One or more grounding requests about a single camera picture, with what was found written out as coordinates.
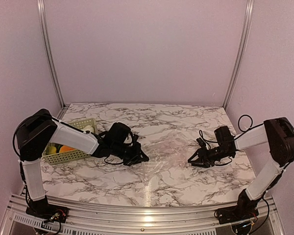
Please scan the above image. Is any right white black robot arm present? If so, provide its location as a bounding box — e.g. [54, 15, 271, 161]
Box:
[187, 117, 294, 219]

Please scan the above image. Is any aluminium frame post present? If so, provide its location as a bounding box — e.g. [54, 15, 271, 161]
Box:
[222, 0, 255, 110]
[37, 0, 66, 109]

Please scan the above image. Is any clear zip top bag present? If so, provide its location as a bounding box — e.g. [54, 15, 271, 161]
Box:
[138, 137, 189, 181]

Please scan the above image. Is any fake bok choy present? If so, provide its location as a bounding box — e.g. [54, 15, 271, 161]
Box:
[83, 125, 95, 133]

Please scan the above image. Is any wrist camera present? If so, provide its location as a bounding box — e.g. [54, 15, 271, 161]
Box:
[130, 132, 139, 146]
[196, 130, 211, 150]

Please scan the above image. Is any front aluminium rail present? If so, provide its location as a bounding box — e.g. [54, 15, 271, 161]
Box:
[0, 193, 285, 235]

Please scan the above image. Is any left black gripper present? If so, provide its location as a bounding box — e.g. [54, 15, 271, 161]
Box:
[112, 141, 149, 166]

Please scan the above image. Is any fake green yellow pear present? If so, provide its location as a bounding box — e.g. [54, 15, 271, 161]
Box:
[46, 146, 57, 155]

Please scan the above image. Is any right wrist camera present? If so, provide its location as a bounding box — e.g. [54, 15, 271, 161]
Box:
[196, 130, 211, 150]

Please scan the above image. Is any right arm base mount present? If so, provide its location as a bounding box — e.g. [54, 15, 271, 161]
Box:
[214, 206, 259, 224]

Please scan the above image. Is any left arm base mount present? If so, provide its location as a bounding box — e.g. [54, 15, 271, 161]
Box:
[26, 204, 69, 223]

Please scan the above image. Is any left aluminium frame post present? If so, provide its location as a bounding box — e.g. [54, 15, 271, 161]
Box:
[37, 0, 66, 109]

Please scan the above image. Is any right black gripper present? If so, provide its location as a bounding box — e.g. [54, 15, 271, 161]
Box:
[188, 145, 233, 168]

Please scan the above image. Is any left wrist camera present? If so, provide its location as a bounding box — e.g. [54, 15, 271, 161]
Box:
[130, 132, 139, 146]

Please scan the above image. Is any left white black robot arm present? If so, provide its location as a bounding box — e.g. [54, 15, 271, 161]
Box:
[12, 109, 149, 218]

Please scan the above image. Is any right aluminium frame post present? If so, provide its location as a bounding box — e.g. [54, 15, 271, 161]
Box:
[222, 0, 255, 110]

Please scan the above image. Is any green plastic basket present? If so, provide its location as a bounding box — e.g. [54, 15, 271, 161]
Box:
[42, 117, 98, 165]

